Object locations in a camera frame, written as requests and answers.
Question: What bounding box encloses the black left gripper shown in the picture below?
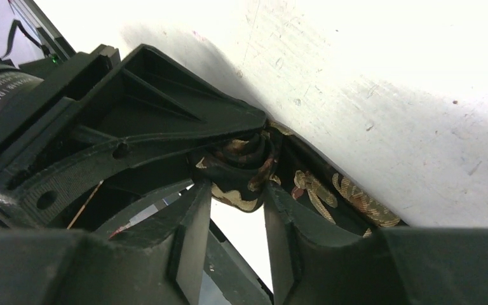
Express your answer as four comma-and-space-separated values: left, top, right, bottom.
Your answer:
0, 44, 121, 227

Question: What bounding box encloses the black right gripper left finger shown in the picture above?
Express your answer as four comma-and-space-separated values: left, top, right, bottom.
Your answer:
0, 180, 211, 304

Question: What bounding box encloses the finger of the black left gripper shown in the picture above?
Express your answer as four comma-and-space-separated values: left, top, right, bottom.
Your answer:
0, 44, 267, 227

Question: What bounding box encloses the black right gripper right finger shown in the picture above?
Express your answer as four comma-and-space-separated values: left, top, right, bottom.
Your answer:
264, 183, 488, 304

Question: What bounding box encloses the black gold floral tie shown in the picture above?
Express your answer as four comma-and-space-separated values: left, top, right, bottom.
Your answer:
188, 121, 405, 237

